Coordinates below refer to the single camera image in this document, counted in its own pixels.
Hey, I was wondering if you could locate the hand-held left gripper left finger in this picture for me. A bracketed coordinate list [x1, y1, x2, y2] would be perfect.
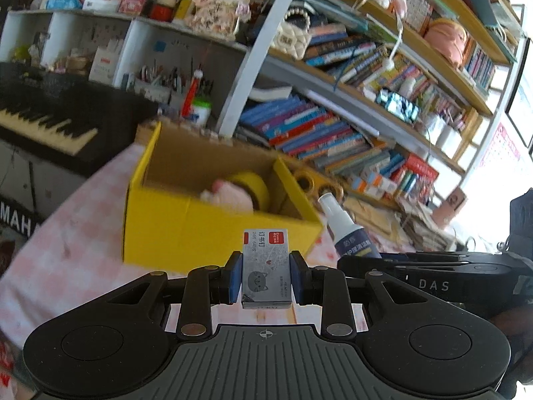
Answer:
[104, 252, 243, 340]

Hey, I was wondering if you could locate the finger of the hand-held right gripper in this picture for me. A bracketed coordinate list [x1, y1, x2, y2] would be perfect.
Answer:
[381, 251, 512, 265]
[337, 256, 417, 280]

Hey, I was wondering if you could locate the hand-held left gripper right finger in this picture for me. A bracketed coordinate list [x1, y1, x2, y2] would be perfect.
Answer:
[290, 251, 429, 339]

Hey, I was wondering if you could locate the grey staple box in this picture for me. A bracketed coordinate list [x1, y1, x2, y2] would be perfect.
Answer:
[242, 229, 292, 310]

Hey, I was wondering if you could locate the white spray bottle dark label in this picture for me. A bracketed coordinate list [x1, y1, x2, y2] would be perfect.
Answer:
[317, 192, 382, 259]

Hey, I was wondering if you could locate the yellow cardboard box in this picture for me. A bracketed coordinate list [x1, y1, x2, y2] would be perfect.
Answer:
[122, 121, 323, 278]

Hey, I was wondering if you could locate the pink plush toy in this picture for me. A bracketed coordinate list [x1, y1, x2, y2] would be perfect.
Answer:
[200, 178, 256, 213]

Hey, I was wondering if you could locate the yellow tape roll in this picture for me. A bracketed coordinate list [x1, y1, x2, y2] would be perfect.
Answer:
[231, 171, 270, 211]

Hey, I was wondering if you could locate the pink checked cloth desktop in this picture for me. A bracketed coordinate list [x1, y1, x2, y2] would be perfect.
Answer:
[0, 142, 459, 355]

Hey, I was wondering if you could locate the pink cylinder device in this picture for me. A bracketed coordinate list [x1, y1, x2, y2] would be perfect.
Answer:
[433, 187, 467, 228]

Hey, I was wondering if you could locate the pile of paper booklets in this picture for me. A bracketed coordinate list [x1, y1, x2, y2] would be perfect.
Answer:
[345, 196, 459, 253]

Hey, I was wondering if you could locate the stack of orange-white small boxes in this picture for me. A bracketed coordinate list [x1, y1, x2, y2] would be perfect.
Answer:
[350, 171, 398, 201]

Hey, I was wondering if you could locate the white shelf organiser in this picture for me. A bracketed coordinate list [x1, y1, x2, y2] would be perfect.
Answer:
[420, 112, 463, 157]

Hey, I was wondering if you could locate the row of leaning colourful books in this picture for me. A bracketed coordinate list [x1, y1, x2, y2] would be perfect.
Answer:
[235, 94, 440, 209]

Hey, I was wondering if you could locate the smartphone with lit screen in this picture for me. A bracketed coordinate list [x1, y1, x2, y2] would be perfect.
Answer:
[376, 89, 420, 123]

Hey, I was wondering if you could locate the white jar green lid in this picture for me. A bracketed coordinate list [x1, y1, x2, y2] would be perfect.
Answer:
[191, 97, 212, 126]

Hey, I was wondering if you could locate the red tassel ornament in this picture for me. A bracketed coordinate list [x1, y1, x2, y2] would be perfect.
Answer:
[181, 71, 205, 119]

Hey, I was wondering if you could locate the row of thin upright books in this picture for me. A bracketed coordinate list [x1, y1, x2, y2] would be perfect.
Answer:
[304, 23, 479, 134]

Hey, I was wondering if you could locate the white pen holder with pens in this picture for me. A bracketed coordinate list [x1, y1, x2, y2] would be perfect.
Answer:
[133, 60, 192, 105]

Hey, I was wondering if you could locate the pink backpack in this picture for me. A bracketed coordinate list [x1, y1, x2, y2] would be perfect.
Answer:
[424, 19, 467, 67]

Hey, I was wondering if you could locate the black keyboard stand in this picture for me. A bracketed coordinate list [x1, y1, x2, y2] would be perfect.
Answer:
[0, 137, 90, 238]

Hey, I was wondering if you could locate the white-framed wooden bookshelf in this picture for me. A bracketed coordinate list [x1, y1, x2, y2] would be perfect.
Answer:
[217, 0, 533, 217]

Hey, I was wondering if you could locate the white quilted bag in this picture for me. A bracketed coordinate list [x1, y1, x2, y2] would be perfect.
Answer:
[270, 8, 313, 61]

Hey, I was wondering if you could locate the black electronic keyboard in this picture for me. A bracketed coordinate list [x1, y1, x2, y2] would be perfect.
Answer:
[0, 62, 159, 178]

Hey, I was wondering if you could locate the white box red label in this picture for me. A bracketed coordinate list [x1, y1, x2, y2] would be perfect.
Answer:
[88, 46, 119, 86]

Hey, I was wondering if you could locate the white cubby shelf unit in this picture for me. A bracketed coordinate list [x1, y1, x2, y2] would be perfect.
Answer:
[0, 8, 251, 134]

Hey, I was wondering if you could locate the pink floral fabric ornament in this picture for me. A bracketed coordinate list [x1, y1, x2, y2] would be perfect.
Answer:
[185, 0, 251, 42]

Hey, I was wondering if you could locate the red round doll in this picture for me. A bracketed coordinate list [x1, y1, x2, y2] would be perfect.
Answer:
[149, 0, 176, 21]

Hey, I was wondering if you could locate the white tissue pack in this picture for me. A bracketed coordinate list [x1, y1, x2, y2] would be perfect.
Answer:
[82, 0, 121, 12]

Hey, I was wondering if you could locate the pink wall chart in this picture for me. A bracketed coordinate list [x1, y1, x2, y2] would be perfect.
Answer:
[479, 123, 521, 171]

